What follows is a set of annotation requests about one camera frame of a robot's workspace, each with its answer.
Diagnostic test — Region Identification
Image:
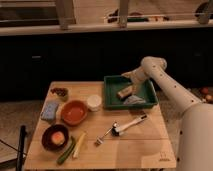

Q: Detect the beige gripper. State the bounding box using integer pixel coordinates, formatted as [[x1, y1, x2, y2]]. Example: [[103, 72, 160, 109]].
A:
[[121, 67, 148, 94]]

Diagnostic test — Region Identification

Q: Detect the tan wooden eraser block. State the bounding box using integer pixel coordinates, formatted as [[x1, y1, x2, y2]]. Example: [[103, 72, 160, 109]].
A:
[[117, 86, 132, 99]]

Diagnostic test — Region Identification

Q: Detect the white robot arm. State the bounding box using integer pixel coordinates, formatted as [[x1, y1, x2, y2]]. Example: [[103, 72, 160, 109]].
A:
[[122, 56, 213, 171]]

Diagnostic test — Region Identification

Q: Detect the grey cloth in tray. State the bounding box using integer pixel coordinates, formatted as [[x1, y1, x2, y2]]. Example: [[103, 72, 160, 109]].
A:
[[124, 95, 146, 105]]

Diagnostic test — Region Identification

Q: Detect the green plastic tray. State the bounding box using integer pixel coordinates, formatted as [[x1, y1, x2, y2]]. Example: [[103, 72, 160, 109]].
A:
[[104, 75, 158, 110]]

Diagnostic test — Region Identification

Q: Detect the white cup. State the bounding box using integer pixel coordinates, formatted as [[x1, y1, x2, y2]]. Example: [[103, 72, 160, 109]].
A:
[[86, 95, 102, 112]]

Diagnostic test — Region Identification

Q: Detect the metal fork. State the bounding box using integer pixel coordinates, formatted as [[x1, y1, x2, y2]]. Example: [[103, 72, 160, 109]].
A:
[[94, 122, 117, 146]]

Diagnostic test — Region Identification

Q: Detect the orange bowl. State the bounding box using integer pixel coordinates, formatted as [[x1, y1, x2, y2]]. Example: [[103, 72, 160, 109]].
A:
[[61, 100, 88, 126]]

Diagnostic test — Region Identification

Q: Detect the blue sponge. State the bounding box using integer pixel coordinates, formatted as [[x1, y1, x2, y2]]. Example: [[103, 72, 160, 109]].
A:
[[41, 101, 59, 121]]

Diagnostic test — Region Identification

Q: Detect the pale yellow toy vegetable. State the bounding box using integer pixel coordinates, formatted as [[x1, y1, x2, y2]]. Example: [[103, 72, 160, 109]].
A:
[[73, 132, 86, 158]]

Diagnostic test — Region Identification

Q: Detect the green toy vegetable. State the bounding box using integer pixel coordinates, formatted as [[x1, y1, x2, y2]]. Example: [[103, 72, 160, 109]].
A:
[[57, 136, 76, 165]]

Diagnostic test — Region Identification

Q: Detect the orange yellow toy food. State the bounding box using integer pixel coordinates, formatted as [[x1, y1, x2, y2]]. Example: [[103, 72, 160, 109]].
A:
[[51, 131, 65, 146]]

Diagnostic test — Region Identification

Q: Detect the dark brown bowl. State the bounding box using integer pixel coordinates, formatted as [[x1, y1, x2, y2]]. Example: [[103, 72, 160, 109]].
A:
[[41, 124, 69, 151]]

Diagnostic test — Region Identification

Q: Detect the black pole at left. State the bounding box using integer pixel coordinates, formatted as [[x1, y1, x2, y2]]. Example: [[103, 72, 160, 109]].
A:
[[16, 125, 27, 171]]

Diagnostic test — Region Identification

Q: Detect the white handled kitchen tool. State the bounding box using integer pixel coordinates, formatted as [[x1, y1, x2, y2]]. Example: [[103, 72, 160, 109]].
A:
[[112, 114, 147, 136]]

